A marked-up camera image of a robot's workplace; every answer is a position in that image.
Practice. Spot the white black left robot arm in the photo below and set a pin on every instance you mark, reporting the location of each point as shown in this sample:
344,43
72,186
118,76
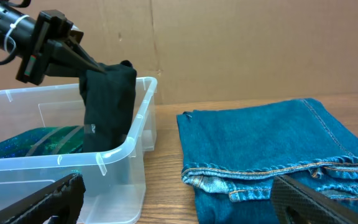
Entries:
15,27

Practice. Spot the blue denim jeans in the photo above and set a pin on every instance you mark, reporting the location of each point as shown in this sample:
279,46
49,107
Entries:
231,157

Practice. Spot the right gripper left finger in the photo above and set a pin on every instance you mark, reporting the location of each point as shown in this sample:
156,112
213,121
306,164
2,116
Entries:
58,203

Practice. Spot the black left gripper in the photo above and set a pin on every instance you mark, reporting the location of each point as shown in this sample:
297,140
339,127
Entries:
54,49

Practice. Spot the blue green sequin fabric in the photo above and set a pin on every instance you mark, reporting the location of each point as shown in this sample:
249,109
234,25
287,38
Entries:
44,142

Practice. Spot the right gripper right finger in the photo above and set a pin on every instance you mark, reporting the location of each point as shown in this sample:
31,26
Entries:
295,203

